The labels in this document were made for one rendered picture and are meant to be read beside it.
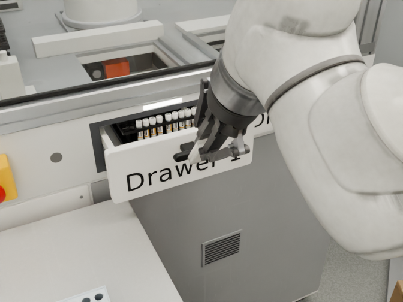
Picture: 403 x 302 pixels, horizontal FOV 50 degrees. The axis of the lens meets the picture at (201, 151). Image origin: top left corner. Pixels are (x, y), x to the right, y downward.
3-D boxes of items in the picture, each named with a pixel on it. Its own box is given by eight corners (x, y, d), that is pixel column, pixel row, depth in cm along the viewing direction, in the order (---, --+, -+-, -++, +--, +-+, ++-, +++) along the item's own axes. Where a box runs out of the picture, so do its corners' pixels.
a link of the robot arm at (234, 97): (276, 23, 53) (258, 53, 58) (208, 35, 49) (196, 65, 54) (309, 87, 50) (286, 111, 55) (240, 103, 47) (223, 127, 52)
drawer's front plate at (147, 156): (252, 163, 89) (255, 116, 83) (113, 205, 78) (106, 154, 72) (247, 159, 90) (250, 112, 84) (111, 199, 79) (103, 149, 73)
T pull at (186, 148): (213, 153, 78) (213, 146, 77) (175, 163, 75) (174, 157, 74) (204, 143, 80) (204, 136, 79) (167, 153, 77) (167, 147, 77)
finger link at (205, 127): (214, 109, 59) (210, 100, 59) (194, 141, 69) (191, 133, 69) (238, 103, 61) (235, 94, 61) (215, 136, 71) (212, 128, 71)
